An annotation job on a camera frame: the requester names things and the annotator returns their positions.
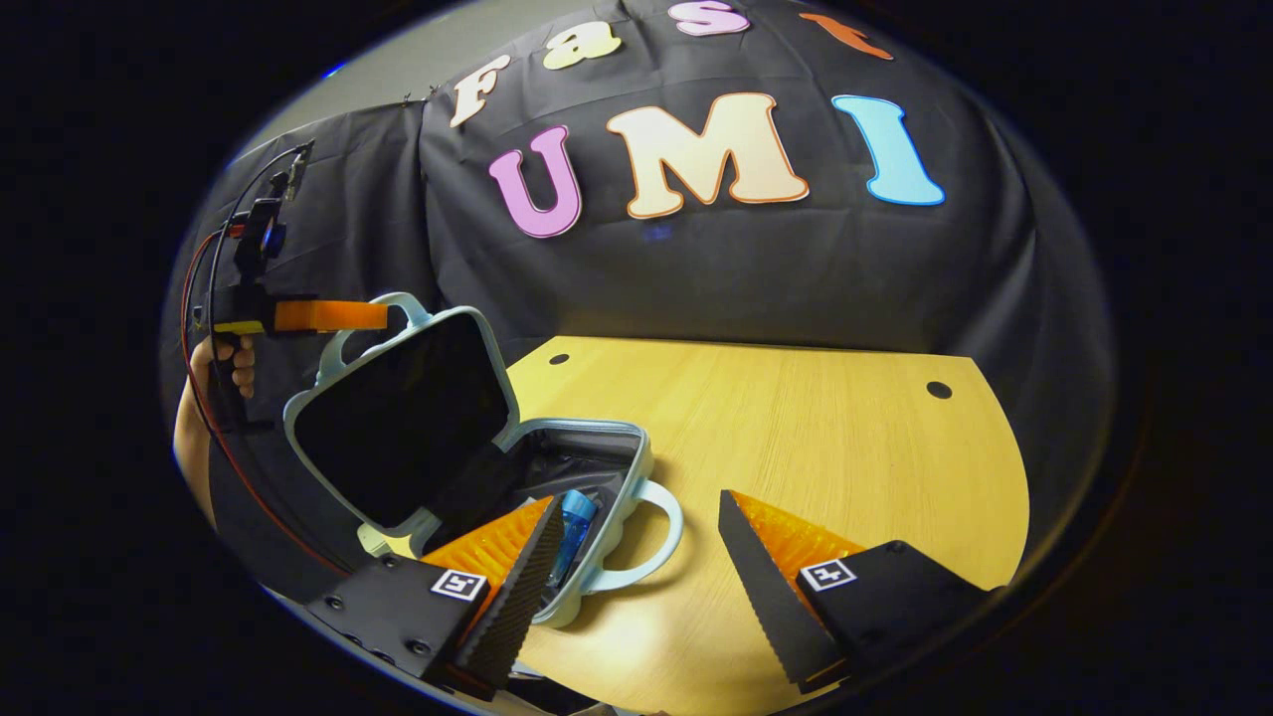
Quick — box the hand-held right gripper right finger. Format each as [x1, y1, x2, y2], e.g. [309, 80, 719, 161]
[717, 488, 999, 697]

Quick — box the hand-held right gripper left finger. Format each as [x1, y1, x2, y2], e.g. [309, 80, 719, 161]
[304, 494, 567, 703]

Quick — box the light blue suitcase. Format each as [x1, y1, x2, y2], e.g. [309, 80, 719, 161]
[282, 290, 686, 630]

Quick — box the green tube with blue cap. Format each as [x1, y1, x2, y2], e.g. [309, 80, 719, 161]
[550, 489, 600, 590]

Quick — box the black backdrop cloth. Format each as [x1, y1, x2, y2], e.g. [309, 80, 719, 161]
[159, 0, 1115, 598]

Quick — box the red and black cable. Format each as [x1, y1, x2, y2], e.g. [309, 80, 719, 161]
[179, 227, 349, 580]

